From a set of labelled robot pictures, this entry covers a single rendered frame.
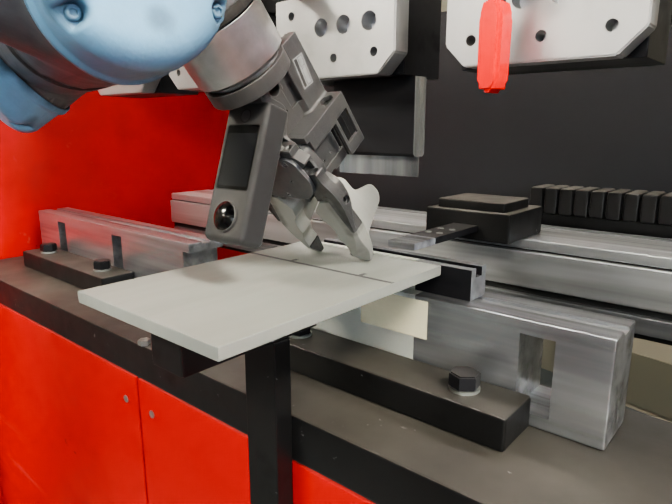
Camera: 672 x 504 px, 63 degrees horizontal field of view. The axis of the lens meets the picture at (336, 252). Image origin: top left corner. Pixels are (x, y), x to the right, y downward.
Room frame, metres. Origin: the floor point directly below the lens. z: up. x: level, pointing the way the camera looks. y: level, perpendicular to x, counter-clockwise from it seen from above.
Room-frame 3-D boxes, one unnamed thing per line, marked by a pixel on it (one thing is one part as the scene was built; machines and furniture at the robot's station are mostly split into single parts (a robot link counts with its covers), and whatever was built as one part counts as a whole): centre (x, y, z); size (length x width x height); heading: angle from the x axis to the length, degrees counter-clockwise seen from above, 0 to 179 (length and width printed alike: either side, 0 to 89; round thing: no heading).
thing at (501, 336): (0.54, -0.08, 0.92); 0.39 x 0.06 x 0.10; 50
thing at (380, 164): (0.58, -0.04, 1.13); 0.10 x 0.02 x 0.10; 50
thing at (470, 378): (0.44, -0.11, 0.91); 0.03 x 0.03 x 0.02
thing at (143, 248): (0.93, 0.38, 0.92); 0.50 x 0.06 x 0.10; 50
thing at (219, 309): (0.46, 0.05, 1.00); 0.26 x 0.18 x 0.01; 140
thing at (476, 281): (0.56, -0.06, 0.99); 0.20 x 0.03 x 0.03; 50
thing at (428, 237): (0.69, -0.16, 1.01); 0.26 x 0.12 x 0.05; 140
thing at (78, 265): (0.92, 0.45, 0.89); 0.30 x 0.05 x 0.03; 50
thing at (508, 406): (0.51, -0.04, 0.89); 0.30 x 0.05 x 0.03; 50
